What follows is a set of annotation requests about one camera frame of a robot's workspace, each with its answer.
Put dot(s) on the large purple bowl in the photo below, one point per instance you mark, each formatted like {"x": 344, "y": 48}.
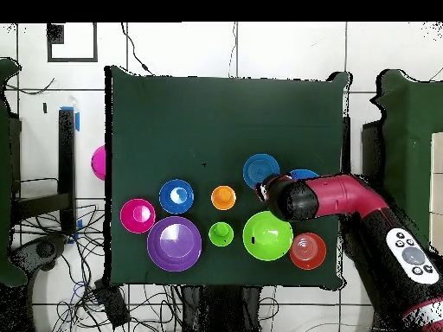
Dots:
{"x": 173, "y": 245}

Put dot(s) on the large light blue bowl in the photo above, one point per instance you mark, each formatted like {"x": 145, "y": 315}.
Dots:
{"x": 303, "y": 174}

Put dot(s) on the black pedestal leg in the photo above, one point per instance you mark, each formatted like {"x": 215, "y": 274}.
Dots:
{"x": 38, "y": 250}

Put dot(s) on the orange cup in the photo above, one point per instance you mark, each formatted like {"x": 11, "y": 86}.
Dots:
{"x": 223, "y": 197}

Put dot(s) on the neighbouring green table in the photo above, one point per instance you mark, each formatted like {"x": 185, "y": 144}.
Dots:
{"x": 408, "y": 155}
{"x": 5, "y": 173}

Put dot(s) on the green cup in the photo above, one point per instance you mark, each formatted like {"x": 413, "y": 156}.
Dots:
{"x": 220, "y": 234}

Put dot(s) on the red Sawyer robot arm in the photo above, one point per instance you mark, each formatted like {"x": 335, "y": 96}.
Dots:
{"x": 346, "y": 197}

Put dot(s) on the orange bowl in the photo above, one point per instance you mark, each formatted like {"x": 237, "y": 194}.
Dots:
{"x": 308, "y": 250}

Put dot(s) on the white box stack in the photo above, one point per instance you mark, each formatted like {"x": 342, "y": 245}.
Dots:
{"x": 437, "y": 173}

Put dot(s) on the magenta bowl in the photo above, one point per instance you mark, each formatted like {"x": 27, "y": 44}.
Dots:
{"x": 99, "y": 162}

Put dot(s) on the black square frame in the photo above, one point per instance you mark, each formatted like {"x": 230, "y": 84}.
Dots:
{"x": 95, "y": 41}

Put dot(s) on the large green bowl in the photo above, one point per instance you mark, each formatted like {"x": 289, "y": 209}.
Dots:
{"x": 268, "y": 238}

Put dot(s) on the black power strip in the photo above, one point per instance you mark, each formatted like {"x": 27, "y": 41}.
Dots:
{"x": 112, "y": 304}

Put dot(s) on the black metal stand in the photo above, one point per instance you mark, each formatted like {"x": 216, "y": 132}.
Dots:
{"x": 66, "y": 155}

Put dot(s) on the small dark blue bowl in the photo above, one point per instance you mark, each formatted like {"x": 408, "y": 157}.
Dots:
{"x": 176, "y": 197}

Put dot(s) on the small pink bowl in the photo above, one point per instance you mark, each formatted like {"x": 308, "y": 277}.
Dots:
{"x": 137, "y": 216}

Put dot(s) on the dark green table cloth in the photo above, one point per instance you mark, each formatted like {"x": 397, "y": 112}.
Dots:
{"x": 207, "y": 121}

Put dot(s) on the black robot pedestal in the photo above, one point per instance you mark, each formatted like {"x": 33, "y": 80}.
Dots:
{"x": 221, "y": 311}

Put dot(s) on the small light blue bowl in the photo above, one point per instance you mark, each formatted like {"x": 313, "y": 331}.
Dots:
{"x": 258, "y": 169}

